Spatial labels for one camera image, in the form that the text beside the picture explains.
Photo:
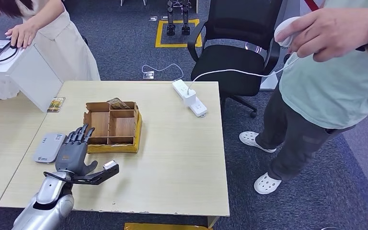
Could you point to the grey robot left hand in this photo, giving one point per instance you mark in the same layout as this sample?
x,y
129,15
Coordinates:
x,y
71,157

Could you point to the white handheld controller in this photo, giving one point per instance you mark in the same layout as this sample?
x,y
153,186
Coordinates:
x,y
287,23

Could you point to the white plug adapter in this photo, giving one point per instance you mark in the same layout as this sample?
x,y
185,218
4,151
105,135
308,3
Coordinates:
x,y
189,98

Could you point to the brown patterned key card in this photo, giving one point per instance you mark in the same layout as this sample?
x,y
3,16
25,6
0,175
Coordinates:
x,y
118,103

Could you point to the yellow floor tape square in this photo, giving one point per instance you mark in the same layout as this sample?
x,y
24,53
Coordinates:
x,y
158,34

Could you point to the white power strip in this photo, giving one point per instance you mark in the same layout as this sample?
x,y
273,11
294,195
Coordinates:
x,y
199,109

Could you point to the grey card reader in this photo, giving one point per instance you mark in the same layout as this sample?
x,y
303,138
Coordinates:
x,y
47,147

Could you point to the white counter box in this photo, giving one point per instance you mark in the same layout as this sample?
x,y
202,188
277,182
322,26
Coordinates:
x,y
38,82

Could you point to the black biped robot legs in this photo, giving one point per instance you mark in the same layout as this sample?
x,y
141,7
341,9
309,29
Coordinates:
x,y
171,22

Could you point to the white clog shoe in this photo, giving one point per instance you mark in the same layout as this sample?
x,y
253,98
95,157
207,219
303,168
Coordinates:
x,y
266,184
253,139

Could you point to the wooden compartment organizer box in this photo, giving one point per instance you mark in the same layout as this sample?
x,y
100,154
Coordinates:
x,y
117,147

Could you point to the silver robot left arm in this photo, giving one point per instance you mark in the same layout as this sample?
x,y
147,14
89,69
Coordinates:
x,y
49,203

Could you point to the person's left hand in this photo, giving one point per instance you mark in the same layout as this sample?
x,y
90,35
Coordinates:
x,y
333,31
22,35

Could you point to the person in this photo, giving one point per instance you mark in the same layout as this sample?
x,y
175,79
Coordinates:
x,y
66,50
330,92

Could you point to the black office chair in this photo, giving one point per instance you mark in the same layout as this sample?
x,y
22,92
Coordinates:
x,y
228,68

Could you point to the white tower appliance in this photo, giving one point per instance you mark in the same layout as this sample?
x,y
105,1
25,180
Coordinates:
x,y
293,8

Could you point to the metal floor socket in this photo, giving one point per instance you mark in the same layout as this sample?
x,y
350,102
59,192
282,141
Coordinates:
x,y
148,75

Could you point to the green yellow key card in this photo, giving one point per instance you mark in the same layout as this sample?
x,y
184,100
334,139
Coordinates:
x,y
56,104

